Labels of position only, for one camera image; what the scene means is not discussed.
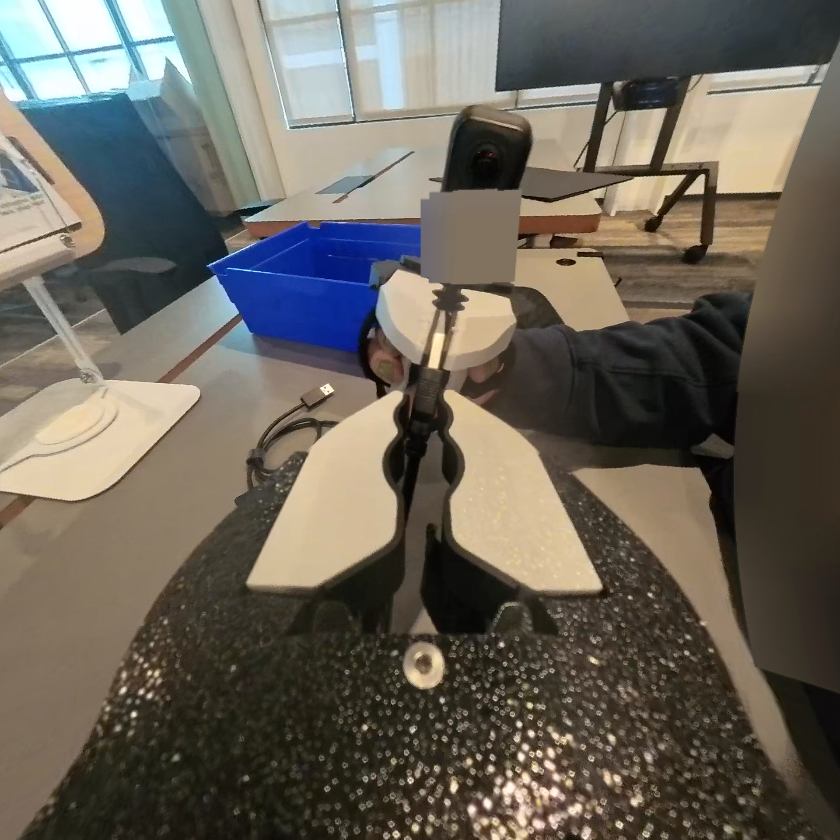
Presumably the blue plastic bin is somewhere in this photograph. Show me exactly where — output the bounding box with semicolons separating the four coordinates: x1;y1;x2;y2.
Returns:
206;221;425;357

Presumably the white document stand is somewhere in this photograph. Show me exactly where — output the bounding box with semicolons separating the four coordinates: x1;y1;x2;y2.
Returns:
0;274;202;504

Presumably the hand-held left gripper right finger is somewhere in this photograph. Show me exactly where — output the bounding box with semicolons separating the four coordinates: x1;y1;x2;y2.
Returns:
419;392;605;635

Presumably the black wheeled monitor stand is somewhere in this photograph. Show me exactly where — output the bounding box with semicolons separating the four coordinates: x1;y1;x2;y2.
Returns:
573;74;721;265

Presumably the cardboard box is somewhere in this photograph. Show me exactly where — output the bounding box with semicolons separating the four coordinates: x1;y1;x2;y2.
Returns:
126;57;235;219

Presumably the black office chair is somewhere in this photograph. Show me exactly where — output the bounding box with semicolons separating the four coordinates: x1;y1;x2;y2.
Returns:
18;92;232;337

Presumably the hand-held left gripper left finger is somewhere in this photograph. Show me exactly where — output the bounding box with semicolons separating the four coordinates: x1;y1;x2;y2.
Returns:
247;392;408;626

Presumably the black monitor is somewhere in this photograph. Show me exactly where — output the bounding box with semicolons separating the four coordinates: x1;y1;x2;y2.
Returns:
494;0;840;93

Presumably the brown edged grey table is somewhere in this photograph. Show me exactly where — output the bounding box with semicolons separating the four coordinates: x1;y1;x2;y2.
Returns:
241;146;605;242

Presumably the person's right hand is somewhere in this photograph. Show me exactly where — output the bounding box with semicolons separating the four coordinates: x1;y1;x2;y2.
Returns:
365;327;515;404

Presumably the thin black mat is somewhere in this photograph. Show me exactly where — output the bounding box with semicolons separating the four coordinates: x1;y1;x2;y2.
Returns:
428;164;635;202

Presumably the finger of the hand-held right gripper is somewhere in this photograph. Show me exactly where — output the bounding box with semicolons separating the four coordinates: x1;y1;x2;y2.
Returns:
440;290;521;373
376;269;443;360

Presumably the black media box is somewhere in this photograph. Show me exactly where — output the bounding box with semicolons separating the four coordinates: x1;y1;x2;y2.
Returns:
612;77;691;112

